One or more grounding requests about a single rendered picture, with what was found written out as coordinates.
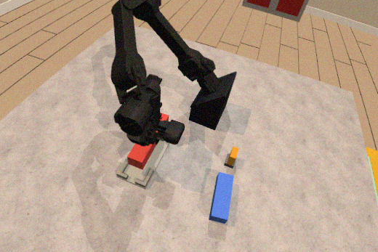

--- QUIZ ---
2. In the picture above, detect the orange-yellow rectangular block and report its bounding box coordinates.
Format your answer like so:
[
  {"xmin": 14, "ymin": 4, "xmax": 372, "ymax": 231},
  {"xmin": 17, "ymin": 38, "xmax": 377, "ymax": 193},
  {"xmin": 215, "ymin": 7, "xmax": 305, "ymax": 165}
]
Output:
[{"xmin": 227, "ymin": 147, "xmax": 238, "ymax": 166}]

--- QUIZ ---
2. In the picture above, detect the red tapered block with two sockets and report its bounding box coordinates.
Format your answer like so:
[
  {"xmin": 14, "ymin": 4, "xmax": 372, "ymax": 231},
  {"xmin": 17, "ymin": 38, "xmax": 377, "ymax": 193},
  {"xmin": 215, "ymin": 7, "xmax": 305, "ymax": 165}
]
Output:
[{"xmin": 127, "ymin": 113, "xmax": 169, "ymax": 170}]

